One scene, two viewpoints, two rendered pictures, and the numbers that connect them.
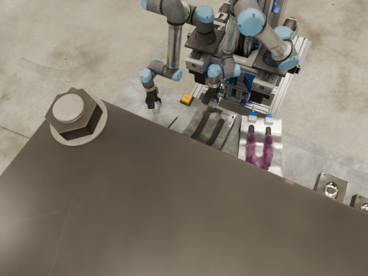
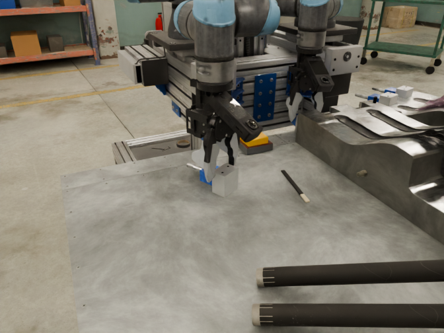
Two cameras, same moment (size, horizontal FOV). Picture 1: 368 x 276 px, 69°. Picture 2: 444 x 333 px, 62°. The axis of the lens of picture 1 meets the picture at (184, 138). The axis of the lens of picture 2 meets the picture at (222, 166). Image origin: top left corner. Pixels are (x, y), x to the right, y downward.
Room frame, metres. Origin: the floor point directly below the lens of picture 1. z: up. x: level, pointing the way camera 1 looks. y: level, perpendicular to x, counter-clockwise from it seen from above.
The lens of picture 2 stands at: (0.72, 0.78, 1.25)
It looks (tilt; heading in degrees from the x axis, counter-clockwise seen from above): 29 degrees down; 298
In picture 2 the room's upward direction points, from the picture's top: straight up
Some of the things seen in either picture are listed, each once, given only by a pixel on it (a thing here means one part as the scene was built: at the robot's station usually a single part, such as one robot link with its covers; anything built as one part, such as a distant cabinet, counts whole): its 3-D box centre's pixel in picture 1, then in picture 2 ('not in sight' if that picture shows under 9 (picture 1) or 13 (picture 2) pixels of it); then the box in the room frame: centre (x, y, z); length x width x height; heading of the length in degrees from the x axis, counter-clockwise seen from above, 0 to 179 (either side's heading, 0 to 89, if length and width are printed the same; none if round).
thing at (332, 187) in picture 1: (328, 193); not in sight; (0.24, -0.76, 0.84); 0.20 x 0.15 x 0.07; 142
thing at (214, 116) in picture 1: (202, 140); (404, 147); (0.72, -0.11, 0.87); 0.50 x 0.26 x 0.14; 142
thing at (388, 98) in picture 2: (252, 114); (373, 99); (0.84, -0.49, 0.86); 0.13 x 0.05 x 0.05; 159
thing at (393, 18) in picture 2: not in sight; (398, 16); (1.43, -8.52, 0.20); 0.63 x 0.44 x 0.40; 57
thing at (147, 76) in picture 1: (147, 78); (213, 27); (1.08, 0.15, 1.14); 0.09 x 0.08 x 0.11; 141
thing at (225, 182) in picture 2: (155, 103); (209, 173); (1.09, 0.15, 0.83); 0.13 x 0.05 x 0.05; 170
